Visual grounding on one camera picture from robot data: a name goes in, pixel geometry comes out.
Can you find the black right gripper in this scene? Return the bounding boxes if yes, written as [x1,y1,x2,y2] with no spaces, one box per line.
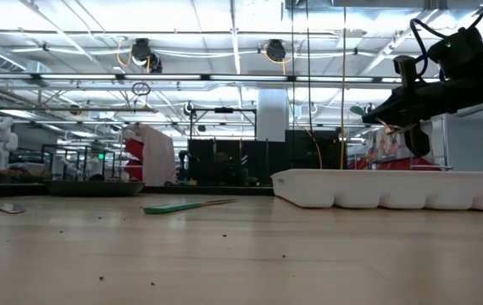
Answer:
[362,54,483,158]

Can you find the gold knife green handle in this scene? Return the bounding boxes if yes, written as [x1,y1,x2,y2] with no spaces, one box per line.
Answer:
[349,104,417,136]
[142,198,239,215]

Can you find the colourful poster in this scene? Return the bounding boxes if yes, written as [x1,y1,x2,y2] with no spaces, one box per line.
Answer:
[366,130,403,162]

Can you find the red low bins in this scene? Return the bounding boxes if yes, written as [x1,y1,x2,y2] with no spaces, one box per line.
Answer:
[347,155,436,170]

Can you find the white plastic cutlery tray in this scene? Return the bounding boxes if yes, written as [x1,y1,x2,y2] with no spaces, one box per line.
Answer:
[269,168,483,213]

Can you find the black tall cabinet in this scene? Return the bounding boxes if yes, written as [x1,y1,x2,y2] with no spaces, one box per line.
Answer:
[284,129,347,170]

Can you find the white column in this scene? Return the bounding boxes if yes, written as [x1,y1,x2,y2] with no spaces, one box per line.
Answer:
[256,86,290,143]

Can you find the black partition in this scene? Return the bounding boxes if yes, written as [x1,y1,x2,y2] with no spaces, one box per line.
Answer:
[187,138,287,186]

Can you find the pink cloth cover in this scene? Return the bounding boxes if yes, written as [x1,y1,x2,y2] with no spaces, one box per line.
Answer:
[139,123,179,187]

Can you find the red object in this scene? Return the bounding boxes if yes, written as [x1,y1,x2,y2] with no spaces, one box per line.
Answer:
[123,137,145,181]

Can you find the black round plate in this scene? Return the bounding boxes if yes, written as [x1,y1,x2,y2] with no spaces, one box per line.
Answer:
[42,180,146,197]

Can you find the white robot figure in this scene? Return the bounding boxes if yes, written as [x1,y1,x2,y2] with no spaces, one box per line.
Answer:
[0,116,20,170]

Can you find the black hanging cable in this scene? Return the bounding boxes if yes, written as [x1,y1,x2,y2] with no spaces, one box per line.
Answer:
[306,0,313,132]
[290,0,297,170]

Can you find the black gantry frame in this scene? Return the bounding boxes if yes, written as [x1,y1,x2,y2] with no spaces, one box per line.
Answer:
[188,106,258,141]

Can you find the black rack frame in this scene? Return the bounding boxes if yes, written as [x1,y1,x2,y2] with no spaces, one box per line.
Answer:
[41,143,118,181]

